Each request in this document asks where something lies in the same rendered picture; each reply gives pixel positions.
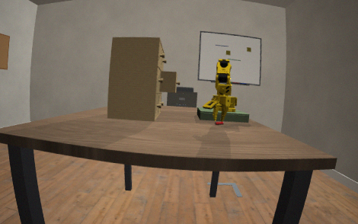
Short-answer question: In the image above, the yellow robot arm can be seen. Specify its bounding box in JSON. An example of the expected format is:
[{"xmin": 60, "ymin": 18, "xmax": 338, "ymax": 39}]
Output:
[{"xmin": 216, "ymin": 59, "xmax": 236, "ymax": 112}]

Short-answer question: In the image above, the brown wooden chest of drawers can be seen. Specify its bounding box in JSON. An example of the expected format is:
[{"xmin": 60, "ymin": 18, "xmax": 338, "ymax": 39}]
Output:
[{"xmin": 107, "ymin": 37, "xmax": 161, "ymax": 121}]

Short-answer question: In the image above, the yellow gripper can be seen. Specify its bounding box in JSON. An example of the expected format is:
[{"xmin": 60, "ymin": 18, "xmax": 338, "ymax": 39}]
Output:
[{"xmin": 203, "ymin": 94, "xmax": 231, "ymax": 122}]

